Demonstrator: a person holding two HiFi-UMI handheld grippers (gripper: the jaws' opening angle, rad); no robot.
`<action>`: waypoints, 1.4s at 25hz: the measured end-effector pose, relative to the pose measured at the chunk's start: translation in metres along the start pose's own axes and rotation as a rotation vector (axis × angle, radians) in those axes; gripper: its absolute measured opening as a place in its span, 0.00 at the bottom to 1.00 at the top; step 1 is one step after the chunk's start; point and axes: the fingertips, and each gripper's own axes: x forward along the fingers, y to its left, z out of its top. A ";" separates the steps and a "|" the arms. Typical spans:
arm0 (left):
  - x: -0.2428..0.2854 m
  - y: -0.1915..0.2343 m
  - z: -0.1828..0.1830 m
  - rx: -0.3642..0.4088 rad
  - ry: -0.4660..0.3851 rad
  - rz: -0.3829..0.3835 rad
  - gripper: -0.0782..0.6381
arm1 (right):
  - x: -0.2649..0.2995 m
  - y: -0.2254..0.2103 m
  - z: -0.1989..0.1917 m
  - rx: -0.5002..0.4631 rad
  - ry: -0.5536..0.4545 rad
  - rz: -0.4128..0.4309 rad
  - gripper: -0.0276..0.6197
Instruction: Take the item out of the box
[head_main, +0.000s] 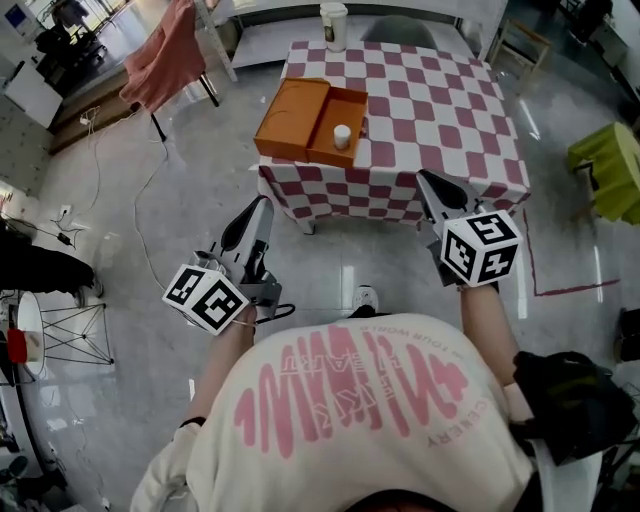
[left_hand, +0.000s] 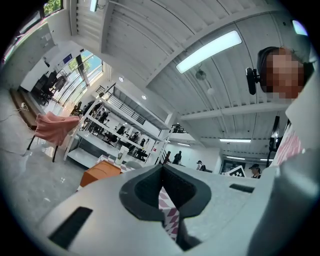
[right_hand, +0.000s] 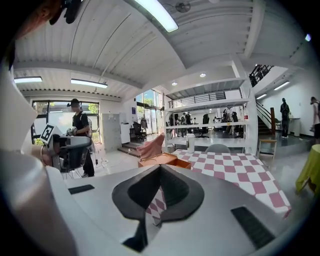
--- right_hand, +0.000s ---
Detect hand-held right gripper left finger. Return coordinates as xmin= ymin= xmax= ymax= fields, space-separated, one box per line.
xmin=65 ymin=164 xmax=161 ymax=256

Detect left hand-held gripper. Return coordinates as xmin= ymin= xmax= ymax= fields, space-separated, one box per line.
xmin=39 ymin=123 xmax=92 ymax=173

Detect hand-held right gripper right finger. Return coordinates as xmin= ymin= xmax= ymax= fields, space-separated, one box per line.
xmin=147 ymin=164 xmax=292 ymax=256

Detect orange cardboard box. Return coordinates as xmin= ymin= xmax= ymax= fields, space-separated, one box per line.
xmin=137 ymin=151 xmax=192 ymax=171

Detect person's left forearm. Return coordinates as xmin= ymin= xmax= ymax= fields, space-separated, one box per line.
xmin=31 ymin=144 xmax=43 ymax=161

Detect person's left hand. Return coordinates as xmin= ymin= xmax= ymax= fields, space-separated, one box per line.
xmin=41 ymin=147 xmax=53 ymax=166

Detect red white checkered tablecloth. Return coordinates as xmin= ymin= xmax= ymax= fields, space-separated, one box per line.
xmin=146 ymin=148 xmax=292 ymax=227

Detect grey metal lockers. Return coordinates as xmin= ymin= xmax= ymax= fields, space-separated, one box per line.
xmin=101 ymin=112 xmax=121 ymax=152

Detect white cabinet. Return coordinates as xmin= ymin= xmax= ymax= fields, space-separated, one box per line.
xmin=119 ymin=122 xmax=131 ymax=145

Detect grey round-backed chair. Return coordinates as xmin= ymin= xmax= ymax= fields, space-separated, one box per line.
xmin=204 ymin=143 xmax=232 ymax=154

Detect wooden step platform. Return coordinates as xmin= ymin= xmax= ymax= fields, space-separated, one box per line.
xmin=117 ymin=141 xmax=141 ymax=157

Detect black office chair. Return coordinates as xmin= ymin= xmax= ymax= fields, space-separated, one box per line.
xmin=132 ymin=121 xmax=148 ymax=140

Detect white tumbler cup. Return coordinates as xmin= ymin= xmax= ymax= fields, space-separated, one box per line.
xmin=186 ymin=133 xmax=196 ymax=154

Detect wooden chair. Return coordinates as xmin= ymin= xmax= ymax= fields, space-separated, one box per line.
xmin=257 ymin=138 xmax=279 ymax=161

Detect pink cloth-covered chair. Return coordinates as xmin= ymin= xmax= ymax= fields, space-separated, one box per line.
xmin=136 ymin=132 xmax=166 ymax=161

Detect background group of people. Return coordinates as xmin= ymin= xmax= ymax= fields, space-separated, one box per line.
xmin=169 ymin=106 xmax=241 ymax=137

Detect green cloth-covered table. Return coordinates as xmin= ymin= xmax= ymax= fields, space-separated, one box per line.
xmin=295 ymin=143 xmax=320 ymax=196

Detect white metal shelf rack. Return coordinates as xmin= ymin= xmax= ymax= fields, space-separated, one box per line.
xmin=163 ymin=77 xmax=254 ymax=154

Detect white bin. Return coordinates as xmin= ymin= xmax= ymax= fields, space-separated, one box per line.
xmin=292 ymin=117 xmax=304 ymax=137

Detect black staircase railing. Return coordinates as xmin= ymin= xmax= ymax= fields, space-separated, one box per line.
xmin=248 ymin=64 xmax=276 ymax=136

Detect person's head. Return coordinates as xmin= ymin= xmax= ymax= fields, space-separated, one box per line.
xmin=14 ymin=0 xmax=63 ymax=40

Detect round ceiling fan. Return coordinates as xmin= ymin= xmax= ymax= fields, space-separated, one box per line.
xmin=174 ymin=1 xmax=192 ymax=13

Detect wire-frame side table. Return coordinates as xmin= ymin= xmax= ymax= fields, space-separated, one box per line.
xmin=61 ymin=166 xmax=84 ymax=180

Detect black head-worn camera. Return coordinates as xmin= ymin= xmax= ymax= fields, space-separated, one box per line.
xmin=49 ymin=0 xmax=85 ymax=26

